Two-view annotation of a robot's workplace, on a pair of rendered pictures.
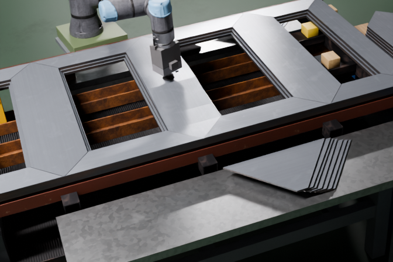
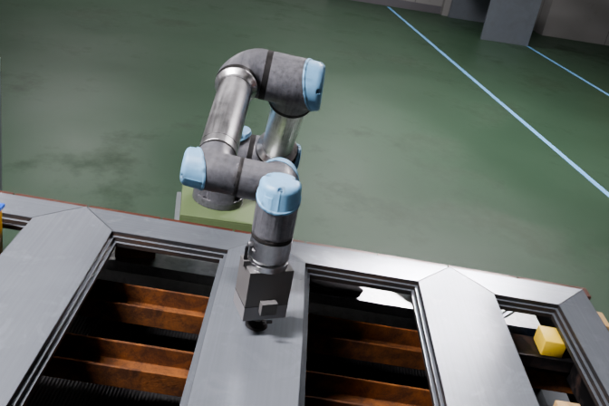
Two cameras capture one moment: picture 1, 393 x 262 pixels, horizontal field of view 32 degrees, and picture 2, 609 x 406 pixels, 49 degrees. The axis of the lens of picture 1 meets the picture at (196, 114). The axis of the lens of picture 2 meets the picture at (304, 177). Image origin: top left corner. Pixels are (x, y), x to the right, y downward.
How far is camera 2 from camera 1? 1.17 m
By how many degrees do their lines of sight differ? 16
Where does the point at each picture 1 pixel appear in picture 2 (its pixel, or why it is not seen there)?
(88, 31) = (215, 200)
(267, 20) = (481, 294)
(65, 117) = (38, 319)
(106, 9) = (190, 162)
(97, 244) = not seen: outside the picture
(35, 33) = not seen: hidden behind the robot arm
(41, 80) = (71, 238)
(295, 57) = (502, 388)
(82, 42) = (198, 211)
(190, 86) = (282, 360)
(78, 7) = not seen: hidden behind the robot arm
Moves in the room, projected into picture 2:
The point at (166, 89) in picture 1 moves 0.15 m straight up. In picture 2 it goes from (236, 346) to (248, 276)
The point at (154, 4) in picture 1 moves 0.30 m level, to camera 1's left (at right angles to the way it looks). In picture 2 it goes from (267, 185) to (111, 139)
